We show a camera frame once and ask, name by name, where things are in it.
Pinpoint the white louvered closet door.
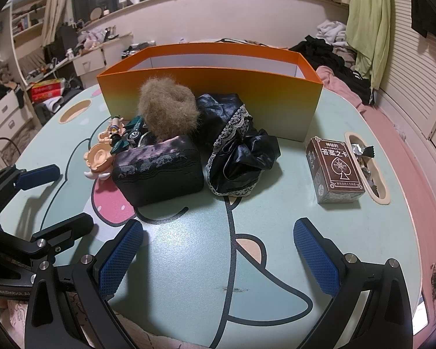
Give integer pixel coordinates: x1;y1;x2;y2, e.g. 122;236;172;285
376;0;436;161

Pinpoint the mint green printed desktop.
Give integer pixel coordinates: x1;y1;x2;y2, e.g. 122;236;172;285
12;83;431;349

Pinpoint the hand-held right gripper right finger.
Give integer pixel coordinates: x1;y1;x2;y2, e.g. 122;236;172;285
292;217;413;349

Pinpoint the small doll figurine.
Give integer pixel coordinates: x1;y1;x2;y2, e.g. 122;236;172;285
83;115;126;181

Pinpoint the white drawer cabinet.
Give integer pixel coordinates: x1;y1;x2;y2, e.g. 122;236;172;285
0;91;35;142

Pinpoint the hanging green garment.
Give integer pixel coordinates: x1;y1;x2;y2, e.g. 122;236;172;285
345;0;393;90

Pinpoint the white wall bookshelf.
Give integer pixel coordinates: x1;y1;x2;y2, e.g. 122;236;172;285
11;0;49;44

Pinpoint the black satin lace cloth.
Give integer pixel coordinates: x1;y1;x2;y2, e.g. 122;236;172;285
195;92;281;197

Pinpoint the silver candy wrapper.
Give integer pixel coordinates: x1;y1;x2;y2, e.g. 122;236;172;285
351;142;376;159

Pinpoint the white side desk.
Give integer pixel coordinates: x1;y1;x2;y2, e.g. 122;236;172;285
73;32;157;78

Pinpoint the white clothes pile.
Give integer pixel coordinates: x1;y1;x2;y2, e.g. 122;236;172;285
316;20;349;44

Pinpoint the hanging black garment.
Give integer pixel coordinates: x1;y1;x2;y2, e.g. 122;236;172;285
409;0;436;39

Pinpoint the brown fluffy scrunchie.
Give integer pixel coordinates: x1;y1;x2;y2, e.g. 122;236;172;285
137;77;200;142

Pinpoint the plain pink garment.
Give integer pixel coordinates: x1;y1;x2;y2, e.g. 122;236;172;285
315;65;367;115

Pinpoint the orange cardboard box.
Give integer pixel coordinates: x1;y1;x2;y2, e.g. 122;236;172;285
96;42;324;142

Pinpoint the worn black pouch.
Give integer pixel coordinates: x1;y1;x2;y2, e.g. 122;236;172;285
111;135;205;207

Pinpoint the brown card box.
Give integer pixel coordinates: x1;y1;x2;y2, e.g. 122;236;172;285
305;136;366;204

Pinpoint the dark green toy car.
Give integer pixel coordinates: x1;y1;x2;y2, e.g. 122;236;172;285
111;115;157;153

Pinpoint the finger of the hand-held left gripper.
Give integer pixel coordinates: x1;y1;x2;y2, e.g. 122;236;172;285
0;214;94;262
0;165;61;208

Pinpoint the black clothes pile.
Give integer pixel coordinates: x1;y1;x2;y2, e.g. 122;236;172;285
289;35;375;106

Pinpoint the red packet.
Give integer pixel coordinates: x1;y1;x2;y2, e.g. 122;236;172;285
31;78;66;102

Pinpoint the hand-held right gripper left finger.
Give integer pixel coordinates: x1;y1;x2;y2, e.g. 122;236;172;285
24;219;145;349

